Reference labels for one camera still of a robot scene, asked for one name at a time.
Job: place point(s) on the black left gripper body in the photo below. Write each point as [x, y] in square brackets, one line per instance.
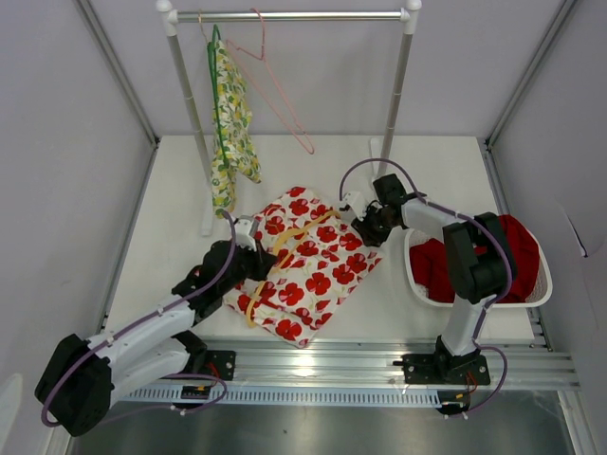
[248, 265]

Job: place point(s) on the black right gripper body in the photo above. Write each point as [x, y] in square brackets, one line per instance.
[377, 218]

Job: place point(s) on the red poppy print cloth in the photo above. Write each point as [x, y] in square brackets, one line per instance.
[321, 262]

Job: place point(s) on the lemon print skirt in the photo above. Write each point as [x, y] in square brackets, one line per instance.
[236, 118]

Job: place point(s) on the green hanger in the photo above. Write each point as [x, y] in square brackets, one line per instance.
[212, 65]

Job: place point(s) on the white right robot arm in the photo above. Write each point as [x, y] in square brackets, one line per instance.
[479, 263]

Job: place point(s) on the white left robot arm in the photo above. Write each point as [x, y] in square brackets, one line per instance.
[86, 377]

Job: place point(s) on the pink hanger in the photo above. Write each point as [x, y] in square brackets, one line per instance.
[291, 120]

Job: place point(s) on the white laundry basket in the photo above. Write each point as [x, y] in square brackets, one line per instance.
[541, 293]

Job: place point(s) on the white clothes rack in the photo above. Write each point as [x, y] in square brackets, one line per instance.
[286, 160]

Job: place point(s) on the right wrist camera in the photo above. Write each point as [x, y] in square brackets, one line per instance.
[354, 202]

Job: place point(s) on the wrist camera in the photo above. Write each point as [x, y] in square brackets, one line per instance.
[245, 229]
[354, 202]

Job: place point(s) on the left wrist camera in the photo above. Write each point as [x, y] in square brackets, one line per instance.
[245, 229]

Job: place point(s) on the aluminium mounting rail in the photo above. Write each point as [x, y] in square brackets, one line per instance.
[344, 364]

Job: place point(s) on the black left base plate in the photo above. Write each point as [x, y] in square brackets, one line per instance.
[215, 363]

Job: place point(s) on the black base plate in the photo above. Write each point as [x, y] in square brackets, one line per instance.
[427, 367]
[215, 363]

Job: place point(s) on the white slotted cable duct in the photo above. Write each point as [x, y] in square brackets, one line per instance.
[394, 397]

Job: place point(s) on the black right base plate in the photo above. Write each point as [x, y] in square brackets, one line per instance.
[427, 367]

